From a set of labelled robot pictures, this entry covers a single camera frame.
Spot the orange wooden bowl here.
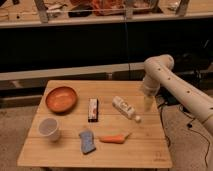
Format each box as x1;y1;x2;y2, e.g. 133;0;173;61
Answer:
45;86;77;113

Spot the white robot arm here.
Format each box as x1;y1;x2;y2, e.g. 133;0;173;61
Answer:
142;55;213;136

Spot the orange object on shelf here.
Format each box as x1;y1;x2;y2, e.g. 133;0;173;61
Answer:
92;0;124;16

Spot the long wooden shelf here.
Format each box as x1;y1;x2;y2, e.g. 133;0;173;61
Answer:
0;0;213;28

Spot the white plastic bottle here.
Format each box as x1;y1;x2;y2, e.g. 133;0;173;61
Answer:
112;96;141;122

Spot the small snack box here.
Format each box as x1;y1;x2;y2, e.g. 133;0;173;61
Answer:
88;98;98;122

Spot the black cable on floor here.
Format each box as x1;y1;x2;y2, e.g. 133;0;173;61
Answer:
157;96;213;171

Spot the wooden table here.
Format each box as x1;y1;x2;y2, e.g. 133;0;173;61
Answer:
17;80;172;169

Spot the white plastic cup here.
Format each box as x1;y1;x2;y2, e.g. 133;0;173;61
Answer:
38;118;61;142

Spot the orange carrot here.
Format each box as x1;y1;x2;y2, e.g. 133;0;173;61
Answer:
99;133;130;144

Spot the blue sponge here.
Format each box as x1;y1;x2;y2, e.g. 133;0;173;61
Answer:
79;130;96;154

